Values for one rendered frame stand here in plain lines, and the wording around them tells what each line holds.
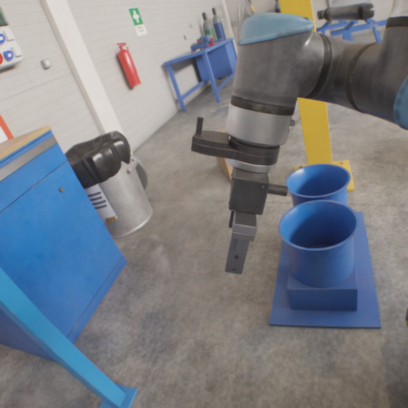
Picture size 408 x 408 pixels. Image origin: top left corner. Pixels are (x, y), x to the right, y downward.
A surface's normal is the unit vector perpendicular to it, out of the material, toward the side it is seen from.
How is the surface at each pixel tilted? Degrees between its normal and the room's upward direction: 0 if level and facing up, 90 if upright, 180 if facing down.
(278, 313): 0
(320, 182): 90
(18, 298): 90
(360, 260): 0
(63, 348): 90
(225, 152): 83
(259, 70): 75
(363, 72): 64
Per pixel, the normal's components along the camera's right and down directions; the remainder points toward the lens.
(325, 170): -0.62, 0.15
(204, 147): -0.45, 0.37
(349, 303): -0.27, 0.59
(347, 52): -0.76, -0.48
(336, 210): -0.78, 0.10
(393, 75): -0.95, -0.03
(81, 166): 0.37, 0.21
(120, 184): 0.73, 0.22
